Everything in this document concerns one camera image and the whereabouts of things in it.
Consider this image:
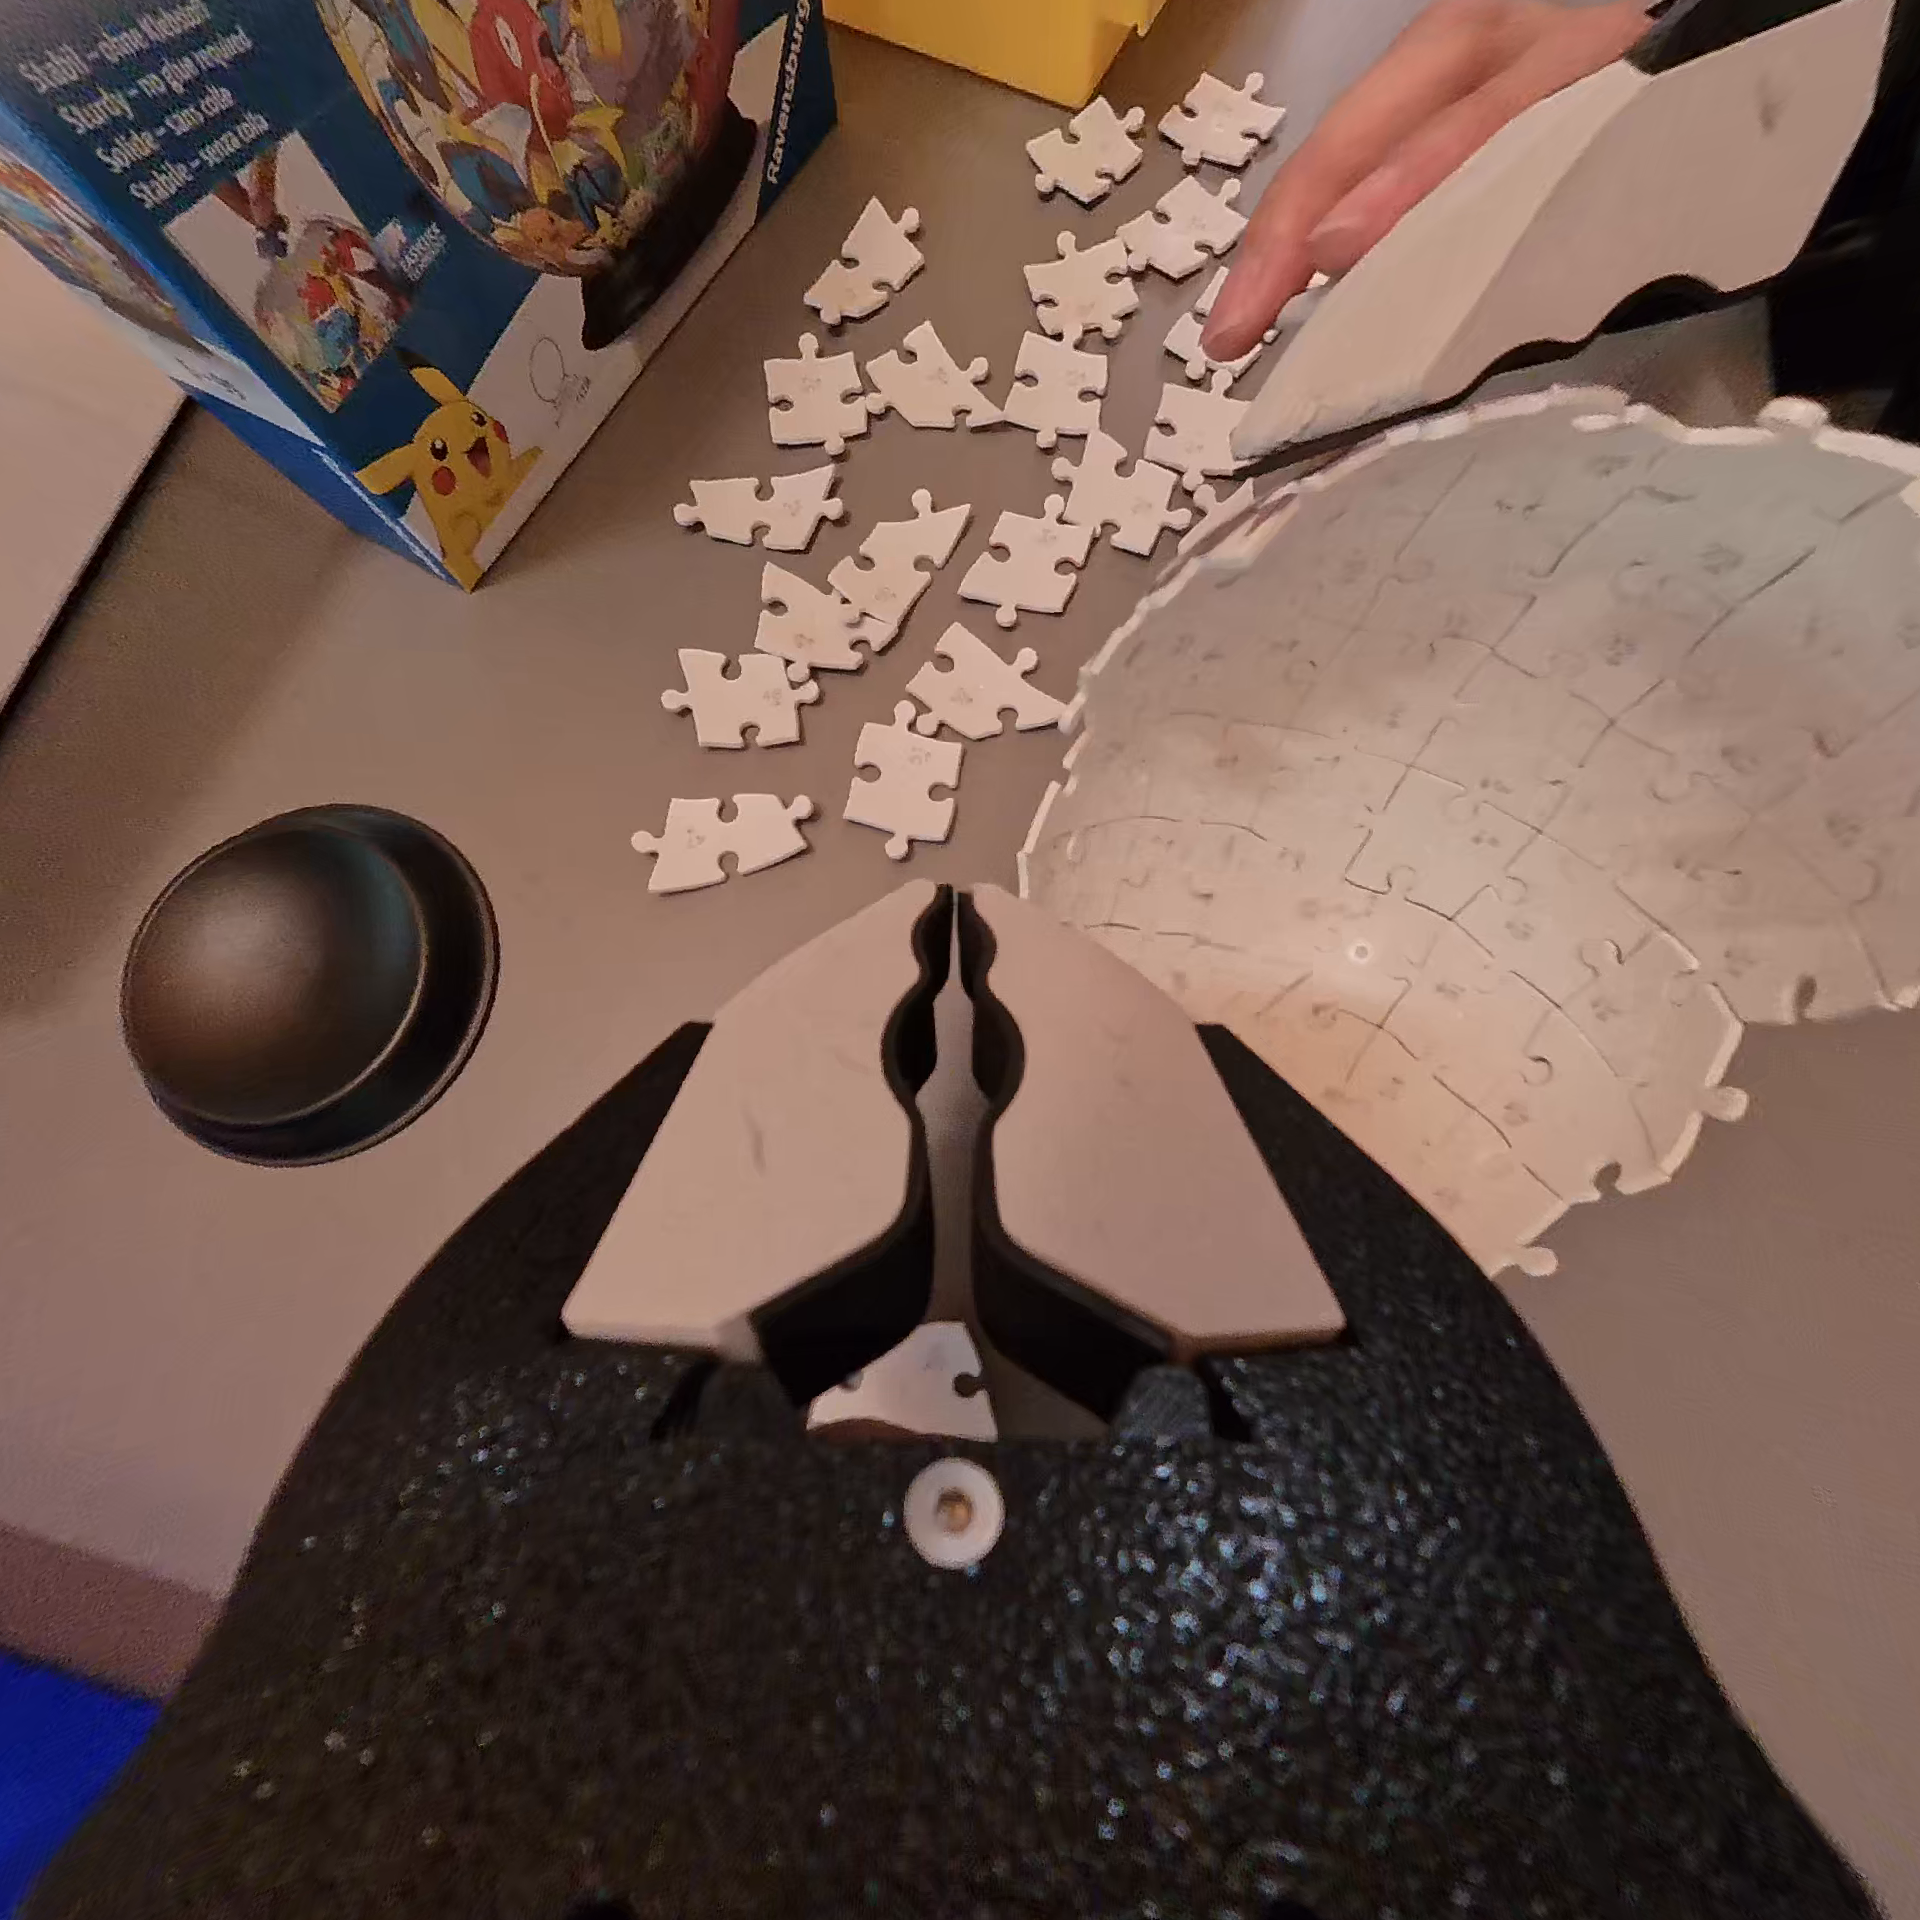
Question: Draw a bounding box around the blue printed puzzle box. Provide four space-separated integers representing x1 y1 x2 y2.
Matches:
0 0 841 593

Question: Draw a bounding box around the printed puzzle ball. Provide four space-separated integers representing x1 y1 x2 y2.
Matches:
1019 385 1920 1281

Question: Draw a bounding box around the yellow box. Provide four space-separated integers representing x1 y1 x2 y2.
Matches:
825 0 1164 111

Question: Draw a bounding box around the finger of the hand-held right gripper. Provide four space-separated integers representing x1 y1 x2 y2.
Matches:
1229 0 1895 475

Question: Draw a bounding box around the pile of puzzle pieces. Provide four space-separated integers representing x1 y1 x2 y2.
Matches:
628 71 1294 903

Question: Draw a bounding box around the black ball stand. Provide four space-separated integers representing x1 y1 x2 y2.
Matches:
121 807 499 1164

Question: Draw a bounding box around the person's right hand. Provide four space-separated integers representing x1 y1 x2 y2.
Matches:
1198 0 1672 367

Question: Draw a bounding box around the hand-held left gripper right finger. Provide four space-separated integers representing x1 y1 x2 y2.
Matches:
958 884 1348 1423

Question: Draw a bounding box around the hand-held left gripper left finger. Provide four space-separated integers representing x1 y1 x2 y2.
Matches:
564 884 961 1421

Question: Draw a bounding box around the white puzzle piece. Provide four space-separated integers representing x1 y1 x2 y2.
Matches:
805 1331 1004 1447

